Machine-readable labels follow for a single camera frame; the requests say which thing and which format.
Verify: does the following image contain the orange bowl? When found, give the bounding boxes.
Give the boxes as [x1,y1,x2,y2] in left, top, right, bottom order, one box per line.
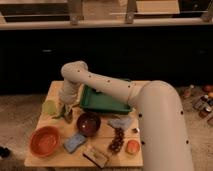
[29,126,60,157]

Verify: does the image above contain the orange peach fruit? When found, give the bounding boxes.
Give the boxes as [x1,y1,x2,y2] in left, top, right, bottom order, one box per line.
[125,140,140,155]

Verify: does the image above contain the dark red bowl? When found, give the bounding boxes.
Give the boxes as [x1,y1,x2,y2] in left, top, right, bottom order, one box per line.
[77,113,101,137]

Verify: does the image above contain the yellow-green plastic cup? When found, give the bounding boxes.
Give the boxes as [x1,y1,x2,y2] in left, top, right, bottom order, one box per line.
[42,100,57,115]

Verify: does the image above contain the green plastic tray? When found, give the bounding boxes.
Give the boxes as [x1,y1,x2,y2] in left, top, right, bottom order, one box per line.
[80,85,132,115]

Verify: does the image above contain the bottles on floor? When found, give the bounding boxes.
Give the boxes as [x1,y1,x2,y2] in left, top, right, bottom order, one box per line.
[181,84,213,127]

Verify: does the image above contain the purple grape bunch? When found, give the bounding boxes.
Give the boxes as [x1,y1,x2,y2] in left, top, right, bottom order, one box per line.
[108,128,124,154]

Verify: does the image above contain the wooden block with label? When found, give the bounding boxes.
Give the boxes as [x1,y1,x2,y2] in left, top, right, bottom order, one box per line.
[83,146,109,169]

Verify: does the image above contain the silver fork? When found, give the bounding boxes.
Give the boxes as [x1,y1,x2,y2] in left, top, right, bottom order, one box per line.
[132,128,140,133]

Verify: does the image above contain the cloth-covered white gripper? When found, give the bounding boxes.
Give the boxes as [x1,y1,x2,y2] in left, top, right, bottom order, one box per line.
[59,81,80,105]

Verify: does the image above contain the green pepper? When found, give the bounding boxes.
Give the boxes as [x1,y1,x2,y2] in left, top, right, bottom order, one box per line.
[54,104,72,119]

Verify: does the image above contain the wooden table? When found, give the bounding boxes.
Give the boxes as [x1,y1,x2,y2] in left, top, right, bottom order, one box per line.
[24,80,151,168]

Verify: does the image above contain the black object on floor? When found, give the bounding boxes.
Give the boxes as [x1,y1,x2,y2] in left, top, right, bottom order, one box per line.
[0,146,11,158]

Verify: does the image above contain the grey-blue cloth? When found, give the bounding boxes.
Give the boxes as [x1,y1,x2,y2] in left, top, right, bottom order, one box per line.
[107,116,133,130]

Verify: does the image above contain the blue sponge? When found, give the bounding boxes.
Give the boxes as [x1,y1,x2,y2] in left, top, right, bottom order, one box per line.
[63,133,86,153]

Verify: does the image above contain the small metal cup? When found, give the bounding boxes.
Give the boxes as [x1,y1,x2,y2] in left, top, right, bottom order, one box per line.
[64,109,73,124]

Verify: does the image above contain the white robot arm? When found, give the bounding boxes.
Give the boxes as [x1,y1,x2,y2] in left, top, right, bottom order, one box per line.
[59,61,194,171]

